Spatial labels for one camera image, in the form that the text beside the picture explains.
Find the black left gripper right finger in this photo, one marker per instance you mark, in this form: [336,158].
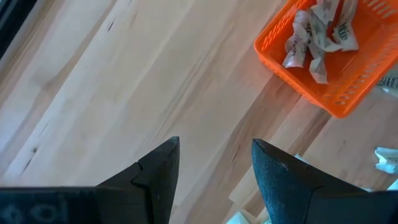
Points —
[295,199]

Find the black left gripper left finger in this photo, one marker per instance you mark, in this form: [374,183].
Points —
[124,202]

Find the white green sweetener packet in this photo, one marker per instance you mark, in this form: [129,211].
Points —
[390,82]
[387,160]
[323,34]
[295,54]
[318,67]
[326,6]
[345,34]

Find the orange plastic basket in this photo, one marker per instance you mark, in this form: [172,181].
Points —
[367,62]

